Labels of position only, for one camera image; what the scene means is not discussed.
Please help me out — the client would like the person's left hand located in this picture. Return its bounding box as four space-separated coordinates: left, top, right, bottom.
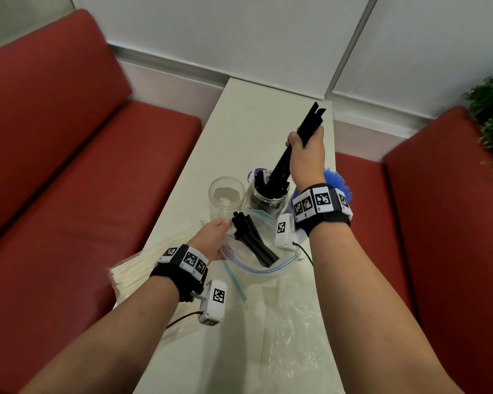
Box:
187 218 232 263

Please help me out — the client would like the person's right hand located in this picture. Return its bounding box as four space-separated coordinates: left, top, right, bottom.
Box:
285 126 328 192

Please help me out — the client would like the small bunch of black straws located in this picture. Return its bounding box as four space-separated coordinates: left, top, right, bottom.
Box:
267 101 326 190
253 170 290 201

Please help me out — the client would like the small bunch of blue straws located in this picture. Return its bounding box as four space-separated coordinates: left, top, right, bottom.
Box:
291 167 354 204

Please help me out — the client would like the clear bag with white strips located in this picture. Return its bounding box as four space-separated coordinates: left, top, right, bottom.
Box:
221 208 301 276

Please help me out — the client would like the bag of black straws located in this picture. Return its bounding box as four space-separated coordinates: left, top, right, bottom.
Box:
231 212 279 268

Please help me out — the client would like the clear glass jar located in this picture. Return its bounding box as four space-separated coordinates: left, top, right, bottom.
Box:
246 167 291 220
208 176 247 221

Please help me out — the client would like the clear plastic bag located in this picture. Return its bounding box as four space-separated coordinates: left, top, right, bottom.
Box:
246 262 346 394

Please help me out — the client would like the person's left forearm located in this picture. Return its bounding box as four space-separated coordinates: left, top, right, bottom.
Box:
20 276 180 394

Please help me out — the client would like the person's right forearm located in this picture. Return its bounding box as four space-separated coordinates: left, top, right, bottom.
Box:
308 221 463 394

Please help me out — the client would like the black left wristband with markers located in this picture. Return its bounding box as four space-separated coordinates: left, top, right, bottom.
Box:
150 244 209 303

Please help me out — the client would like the black wristband with markers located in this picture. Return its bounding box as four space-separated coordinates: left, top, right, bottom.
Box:
291 183 353 237
150 244 209 303

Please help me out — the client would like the black right wristband with markers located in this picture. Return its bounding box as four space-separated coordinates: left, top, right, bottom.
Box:
291 183 353 237

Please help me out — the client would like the red sofa beside plant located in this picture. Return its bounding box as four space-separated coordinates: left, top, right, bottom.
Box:
335 106 493 394

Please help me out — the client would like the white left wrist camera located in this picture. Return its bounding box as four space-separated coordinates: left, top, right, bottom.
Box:
191 279 228 327

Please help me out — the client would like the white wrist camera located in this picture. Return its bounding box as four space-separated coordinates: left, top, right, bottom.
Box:
275 213 300 252
191 279 228 327

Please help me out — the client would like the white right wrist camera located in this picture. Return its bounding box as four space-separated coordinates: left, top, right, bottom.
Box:
275 213 300 252

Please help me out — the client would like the black left camera cable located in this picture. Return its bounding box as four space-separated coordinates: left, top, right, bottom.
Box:
165 310 203 329

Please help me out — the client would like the black camera cable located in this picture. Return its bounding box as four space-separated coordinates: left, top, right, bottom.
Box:
292 241 314 266
165 310 203 329

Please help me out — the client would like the black right camera cable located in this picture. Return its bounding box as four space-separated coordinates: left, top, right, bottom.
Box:
292 241 314 266

